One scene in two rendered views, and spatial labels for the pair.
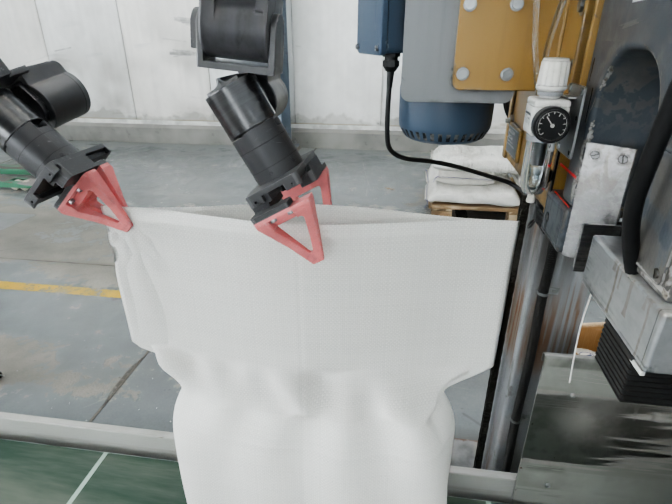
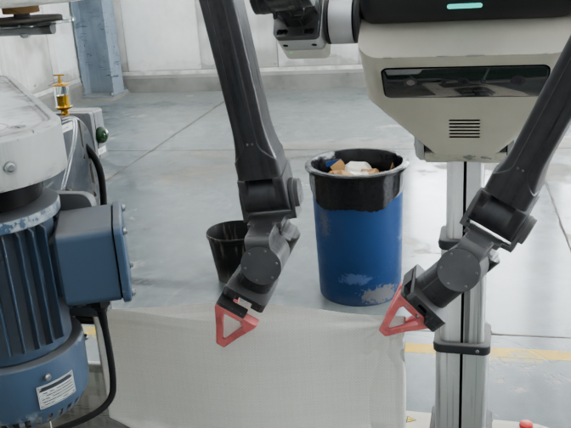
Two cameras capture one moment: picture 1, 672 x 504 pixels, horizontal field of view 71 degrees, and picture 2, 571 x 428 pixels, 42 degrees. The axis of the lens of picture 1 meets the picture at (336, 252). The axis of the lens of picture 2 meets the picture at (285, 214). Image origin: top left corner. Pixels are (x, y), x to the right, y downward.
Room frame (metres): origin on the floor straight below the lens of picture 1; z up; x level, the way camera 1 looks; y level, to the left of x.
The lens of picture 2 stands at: (1.52, 0.21, 1.56)
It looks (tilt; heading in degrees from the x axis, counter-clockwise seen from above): 19 degrees down; 185
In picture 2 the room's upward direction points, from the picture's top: 4 degrees counter-clockwise
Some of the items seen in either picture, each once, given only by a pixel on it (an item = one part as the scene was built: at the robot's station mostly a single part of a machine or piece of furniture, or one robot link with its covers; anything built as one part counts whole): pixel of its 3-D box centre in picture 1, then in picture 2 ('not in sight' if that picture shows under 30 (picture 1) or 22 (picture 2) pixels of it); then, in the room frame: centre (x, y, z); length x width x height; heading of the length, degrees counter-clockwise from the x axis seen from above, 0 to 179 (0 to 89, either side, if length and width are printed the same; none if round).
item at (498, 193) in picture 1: (471, 190); not in sight; (3.28, -0.99, 0.20); 0.67 x 0.44 x 0.15; 82
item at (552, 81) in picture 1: (547, 135); not in sight; (0.51, -0.23, 1.14); 0.05 x 0.04 x 0.16; 172
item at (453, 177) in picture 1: (463, 166); not in sight; (3.49, -0.97, 0.32); 0.66 x 0.42 x 0.15; 166
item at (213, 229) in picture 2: not in sight; (236, 253); (-1.98, -0.38, 0.13); 0.30 x 0.30 x 0.26
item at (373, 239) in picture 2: not in sight; (358, 227); (-1.79, 0.25, 0.32); 0.51 x 0.48 x 0.65; 172
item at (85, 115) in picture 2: not in sight; (80, 135); (0.26, -0.27, 1.29); 0.08 x 0.05 x 0.09; 82
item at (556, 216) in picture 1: (577, 220); not in sight; (0.53, -0.29, 1.04); 0.08 x 0.06 x 0.05; 172
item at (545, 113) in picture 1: (550, 124); not in sight; (0.50, -0.22, 1.16); 0.04 x 0.02 x 0.04; 82
